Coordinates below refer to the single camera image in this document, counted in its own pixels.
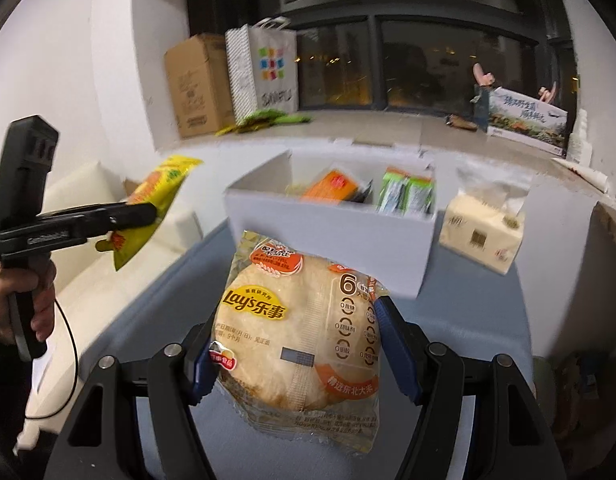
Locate Lays round cracker bag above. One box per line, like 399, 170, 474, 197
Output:
209, 231, 386, 454

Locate yellow snack packet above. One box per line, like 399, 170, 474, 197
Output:
95, 155, 203, 271

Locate green white cracker pack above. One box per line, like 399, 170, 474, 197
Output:
404, 177, 435, 216

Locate orange cake pack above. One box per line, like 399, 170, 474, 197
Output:
302, 169, 360, 203

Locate person's left hand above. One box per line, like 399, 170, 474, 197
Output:
0, 258, 56, 344

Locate grey table cloth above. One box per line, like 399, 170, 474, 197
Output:
77, 209, 535, 480

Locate white leather sofa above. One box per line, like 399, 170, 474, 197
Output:
15, 160, 204, 451

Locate white cardboard organizer box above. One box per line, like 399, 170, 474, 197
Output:
224, 145, 436, 298

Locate yellow tissue pack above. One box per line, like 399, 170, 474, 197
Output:
439, 164, 532, 275

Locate brown cardboard box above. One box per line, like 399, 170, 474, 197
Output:
164, 34, 235, 138

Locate printed landscape tissue box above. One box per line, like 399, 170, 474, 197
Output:
471, 84, 568, 156

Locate white paper on sill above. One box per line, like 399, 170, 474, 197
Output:
552, 157, 608, 193

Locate white plastic bottle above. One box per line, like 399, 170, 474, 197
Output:
566, 108, 592, 167

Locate green snack packets on sill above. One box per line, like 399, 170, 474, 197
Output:
215, 108, 311, 136

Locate white SANFU shopping bag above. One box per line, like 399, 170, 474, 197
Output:
224, 16, 298, 122

